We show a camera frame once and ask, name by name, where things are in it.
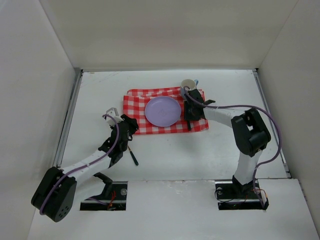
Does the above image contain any purple cable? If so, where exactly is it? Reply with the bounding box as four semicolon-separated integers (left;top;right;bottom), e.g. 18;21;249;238
39;113;121;216
183;84;283;210

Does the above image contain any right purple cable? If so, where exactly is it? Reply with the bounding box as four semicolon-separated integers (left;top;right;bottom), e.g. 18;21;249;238
183;84;283;210

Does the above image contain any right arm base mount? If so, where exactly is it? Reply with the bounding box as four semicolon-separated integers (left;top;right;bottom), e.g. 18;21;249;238
214;180;269;211

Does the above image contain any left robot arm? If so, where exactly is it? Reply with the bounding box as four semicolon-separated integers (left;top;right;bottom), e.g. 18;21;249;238
31;113;139;223

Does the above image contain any gold fork green handle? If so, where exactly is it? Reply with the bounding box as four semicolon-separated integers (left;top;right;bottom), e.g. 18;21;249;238
128;147;139;166

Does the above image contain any red white checkered cloth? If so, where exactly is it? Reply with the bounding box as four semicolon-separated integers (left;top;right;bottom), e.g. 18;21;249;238
122;86;210;136

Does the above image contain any light blue mug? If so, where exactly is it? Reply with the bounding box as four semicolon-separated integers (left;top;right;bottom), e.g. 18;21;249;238
180;79;199;100

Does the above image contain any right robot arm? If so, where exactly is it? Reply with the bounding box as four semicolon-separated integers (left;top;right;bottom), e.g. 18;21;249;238
182;86;271;195

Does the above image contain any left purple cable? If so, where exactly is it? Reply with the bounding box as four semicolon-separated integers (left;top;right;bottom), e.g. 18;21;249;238
39;113;121;216

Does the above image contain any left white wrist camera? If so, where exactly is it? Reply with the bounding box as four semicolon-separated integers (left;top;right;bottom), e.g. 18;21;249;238
102;107;122;127

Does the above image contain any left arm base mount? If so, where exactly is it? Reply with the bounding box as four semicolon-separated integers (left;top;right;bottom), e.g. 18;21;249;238
79;172;128;211

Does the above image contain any gold knife green handle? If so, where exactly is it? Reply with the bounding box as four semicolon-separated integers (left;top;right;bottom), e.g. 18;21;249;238
186;120;192;131

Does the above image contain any purple plate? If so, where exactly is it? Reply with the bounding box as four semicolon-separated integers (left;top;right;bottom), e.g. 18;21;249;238
144;96;182;127

